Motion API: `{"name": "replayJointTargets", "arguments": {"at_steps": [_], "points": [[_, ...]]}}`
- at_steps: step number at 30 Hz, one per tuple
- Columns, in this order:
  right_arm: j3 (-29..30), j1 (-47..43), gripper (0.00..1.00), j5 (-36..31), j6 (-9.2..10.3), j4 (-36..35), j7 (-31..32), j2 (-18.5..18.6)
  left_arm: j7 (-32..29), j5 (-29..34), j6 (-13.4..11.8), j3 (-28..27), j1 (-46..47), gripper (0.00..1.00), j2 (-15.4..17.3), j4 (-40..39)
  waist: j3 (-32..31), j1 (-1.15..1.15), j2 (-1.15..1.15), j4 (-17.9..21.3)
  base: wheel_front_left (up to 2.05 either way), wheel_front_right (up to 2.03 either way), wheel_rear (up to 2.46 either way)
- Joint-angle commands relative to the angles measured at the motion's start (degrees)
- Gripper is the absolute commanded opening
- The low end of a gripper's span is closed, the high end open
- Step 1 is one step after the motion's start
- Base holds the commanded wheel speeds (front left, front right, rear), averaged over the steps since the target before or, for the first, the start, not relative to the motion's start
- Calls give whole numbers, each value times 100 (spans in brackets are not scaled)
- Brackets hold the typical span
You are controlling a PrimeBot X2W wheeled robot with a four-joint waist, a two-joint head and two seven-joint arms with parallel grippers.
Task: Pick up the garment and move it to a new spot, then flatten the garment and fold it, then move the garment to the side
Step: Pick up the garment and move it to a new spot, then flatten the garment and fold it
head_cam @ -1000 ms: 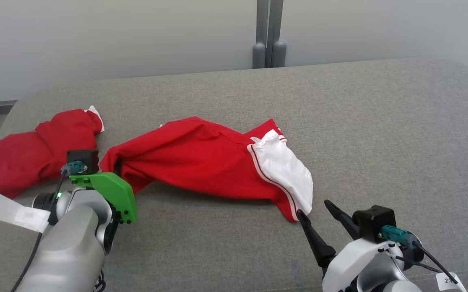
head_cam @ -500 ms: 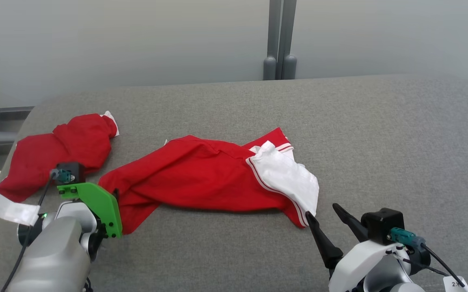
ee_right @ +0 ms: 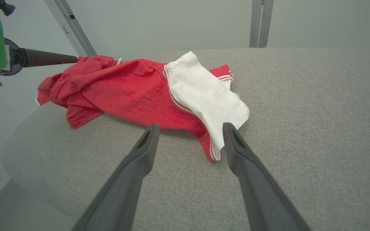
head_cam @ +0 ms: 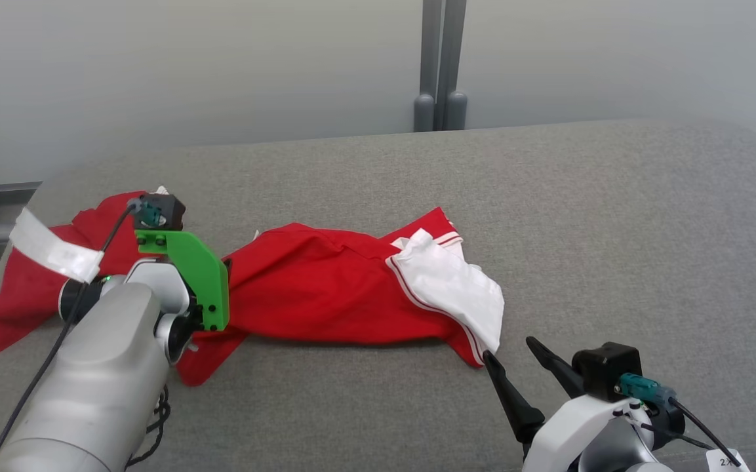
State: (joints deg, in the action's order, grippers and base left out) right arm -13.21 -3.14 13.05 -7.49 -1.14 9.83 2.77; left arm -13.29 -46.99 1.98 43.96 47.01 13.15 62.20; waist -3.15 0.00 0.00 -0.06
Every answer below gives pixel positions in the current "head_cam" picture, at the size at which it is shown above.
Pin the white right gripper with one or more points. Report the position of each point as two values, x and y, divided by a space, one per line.
568 426

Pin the small white printed tag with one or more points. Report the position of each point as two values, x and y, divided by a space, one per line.
726 461

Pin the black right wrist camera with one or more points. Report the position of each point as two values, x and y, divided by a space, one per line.
604 367

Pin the green and white left gripper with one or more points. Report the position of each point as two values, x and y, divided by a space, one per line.
207 282

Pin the red basketball jersey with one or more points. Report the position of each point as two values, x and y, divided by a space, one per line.
312 288

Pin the red shorts with white trim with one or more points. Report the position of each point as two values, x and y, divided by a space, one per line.
23 288

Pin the grey double metal pole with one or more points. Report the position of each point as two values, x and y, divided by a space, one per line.
443 52

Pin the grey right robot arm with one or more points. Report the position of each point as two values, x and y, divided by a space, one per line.
620 455

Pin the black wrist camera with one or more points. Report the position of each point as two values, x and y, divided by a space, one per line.
166 208
604 367

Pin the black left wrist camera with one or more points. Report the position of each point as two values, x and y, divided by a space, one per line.
166 208

